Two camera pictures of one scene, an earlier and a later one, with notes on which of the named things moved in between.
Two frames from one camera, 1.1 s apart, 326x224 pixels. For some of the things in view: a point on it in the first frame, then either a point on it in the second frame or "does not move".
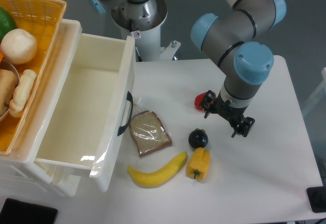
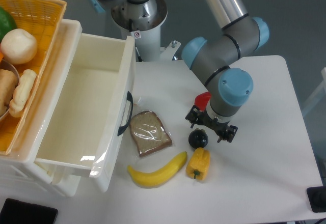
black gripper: (224, 108) -> (194, 115)
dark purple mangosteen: (198, 138) does not move
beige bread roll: (8, 82) does not move
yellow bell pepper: (198, 164) does not move
